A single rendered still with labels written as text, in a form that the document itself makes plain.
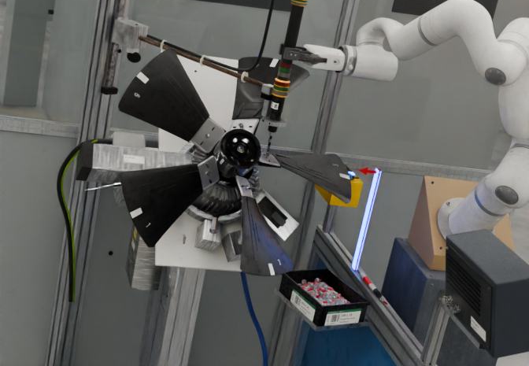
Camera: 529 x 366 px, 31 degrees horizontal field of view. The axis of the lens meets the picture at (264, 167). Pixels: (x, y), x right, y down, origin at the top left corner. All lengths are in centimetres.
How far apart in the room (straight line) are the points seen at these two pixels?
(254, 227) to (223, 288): 109
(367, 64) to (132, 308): 145
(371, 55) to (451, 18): 33
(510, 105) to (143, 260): 125
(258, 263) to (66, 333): 110
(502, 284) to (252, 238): 76
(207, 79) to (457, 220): 88
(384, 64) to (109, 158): 81
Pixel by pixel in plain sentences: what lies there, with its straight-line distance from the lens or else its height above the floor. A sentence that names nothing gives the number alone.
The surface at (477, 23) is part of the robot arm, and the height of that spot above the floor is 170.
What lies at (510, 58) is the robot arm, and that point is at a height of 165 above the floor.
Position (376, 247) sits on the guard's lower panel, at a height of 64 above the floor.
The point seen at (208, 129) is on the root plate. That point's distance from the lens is 270.
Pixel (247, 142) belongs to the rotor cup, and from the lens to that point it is 266.
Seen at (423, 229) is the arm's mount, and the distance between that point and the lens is 300.
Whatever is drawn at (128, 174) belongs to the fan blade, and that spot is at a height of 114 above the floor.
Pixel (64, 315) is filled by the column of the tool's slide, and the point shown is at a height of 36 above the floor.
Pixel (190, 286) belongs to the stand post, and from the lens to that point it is 294.
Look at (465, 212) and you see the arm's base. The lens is 289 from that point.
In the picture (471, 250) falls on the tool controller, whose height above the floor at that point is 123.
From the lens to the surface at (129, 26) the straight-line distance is 304.
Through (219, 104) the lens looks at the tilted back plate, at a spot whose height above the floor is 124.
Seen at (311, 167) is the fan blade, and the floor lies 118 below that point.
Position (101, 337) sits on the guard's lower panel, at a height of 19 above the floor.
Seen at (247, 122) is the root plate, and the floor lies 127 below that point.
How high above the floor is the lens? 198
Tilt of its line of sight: 18 degrees down
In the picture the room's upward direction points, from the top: 12 degrees clockwise
